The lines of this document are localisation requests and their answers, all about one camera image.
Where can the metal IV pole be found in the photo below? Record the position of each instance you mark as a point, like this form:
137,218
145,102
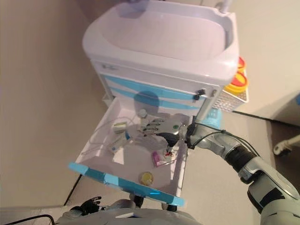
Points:
225,5

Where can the blue bed corner bumper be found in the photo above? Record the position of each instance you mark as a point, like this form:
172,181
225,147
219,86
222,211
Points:
297,98

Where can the robot leg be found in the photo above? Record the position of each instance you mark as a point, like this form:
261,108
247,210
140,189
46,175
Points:
137,200
170,207

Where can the white drawer with blue front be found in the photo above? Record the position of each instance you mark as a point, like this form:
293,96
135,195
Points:
131,164

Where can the white bottle with hexagonal cap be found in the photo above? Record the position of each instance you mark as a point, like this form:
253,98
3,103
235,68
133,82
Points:
142,113

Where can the grey robot torso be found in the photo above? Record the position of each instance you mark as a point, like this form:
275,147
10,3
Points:
131,218

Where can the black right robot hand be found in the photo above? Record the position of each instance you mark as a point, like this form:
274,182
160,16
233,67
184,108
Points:
170,138

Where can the pink white medicine box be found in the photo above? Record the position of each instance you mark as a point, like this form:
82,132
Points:
159,159

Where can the black keys in lock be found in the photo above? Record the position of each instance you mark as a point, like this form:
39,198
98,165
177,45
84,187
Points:
199,93

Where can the yellow pill bottle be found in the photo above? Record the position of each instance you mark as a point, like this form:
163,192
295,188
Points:
146,177

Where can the small white green medicine box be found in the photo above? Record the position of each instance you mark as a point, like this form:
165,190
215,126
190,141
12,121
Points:
120,127

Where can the bed caster wheel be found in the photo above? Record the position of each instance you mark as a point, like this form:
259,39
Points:
281,148

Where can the white medical cart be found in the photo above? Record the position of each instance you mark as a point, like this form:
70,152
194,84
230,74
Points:
159,35

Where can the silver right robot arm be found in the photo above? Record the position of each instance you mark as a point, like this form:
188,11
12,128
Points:
257,168

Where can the white hospital bed frame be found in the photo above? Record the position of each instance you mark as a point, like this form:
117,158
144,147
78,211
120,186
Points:
290,141

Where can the left robot leg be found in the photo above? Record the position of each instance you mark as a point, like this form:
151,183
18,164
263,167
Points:
137,200

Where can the white blue medicine box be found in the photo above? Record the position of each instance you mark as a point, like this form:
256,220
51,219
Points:
119,143

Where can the light blue plastic bin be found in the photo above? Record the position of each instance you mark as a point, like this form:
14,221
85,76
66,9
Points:
213,119

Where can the right robot leg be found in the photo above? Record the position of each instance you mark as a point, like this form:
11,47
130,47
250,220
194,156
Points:
170,207

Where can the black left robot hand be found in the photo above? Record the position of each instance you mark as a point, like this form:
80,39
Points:
90,205

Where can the closed drawer with blue front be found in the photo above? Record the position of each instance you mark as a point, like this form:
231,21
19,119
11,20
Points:
173,103
145,83

